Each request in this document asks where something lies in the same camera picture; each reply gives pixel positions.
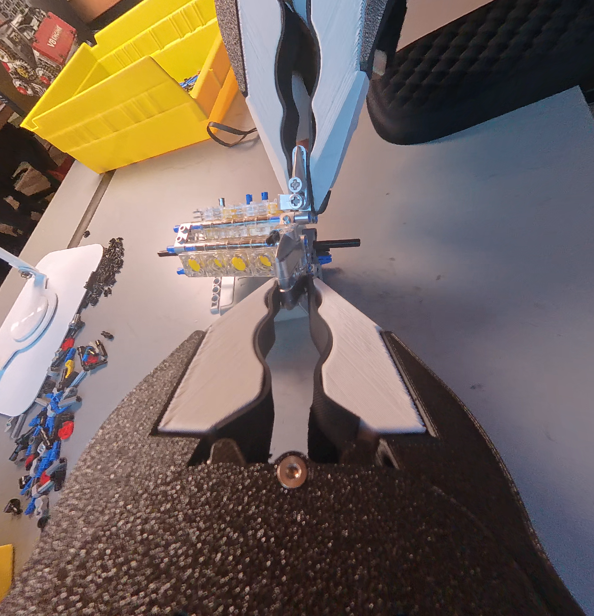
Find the grey transparent engine model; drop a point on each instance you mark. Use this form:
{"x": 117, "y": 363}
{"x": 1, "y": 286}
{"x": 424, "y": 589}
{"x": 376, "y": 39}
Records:
{"x": 249, "y": 245}

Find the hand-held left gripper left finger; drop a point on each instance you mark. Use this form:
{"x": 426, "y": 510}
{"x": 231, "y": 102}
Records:
{"x": 215, "y": 385}

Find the pile of mixed building pieces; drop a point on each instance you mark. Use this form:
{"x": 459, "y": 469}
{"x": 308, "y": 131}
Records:
{"x": 51, "y": 423}

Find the black rounded armrest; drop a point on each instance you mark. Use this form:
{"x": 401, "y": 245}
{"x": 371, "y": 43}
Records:
{"x": 490, "y": 67}

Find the grey desk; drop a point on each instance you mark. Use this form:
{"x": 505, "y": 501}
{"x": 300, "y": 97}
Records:
{"x": 490, "y": 269}

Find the pile of black links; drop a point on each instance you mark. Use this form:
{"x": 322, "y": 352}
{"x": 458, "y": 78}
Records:
{"x": 102, "y": 274}

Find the red black product box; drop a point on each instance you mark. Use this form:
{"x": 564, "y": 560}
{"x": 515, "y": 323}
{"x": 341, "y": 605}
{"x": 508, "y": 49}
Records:
{"x": 32, "y": 43}

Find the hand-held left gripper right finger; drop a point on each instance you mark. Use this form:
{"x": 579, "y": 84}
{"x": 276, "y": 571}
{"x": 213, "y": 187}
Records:
{"x": 374, "y": 385}

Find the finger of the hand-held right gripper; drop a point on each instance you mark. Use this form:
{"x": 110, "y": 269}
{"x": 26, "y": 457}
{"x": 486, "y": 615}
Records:
{"x": 340, "y": 77}
{"x": 263, "y": 87}

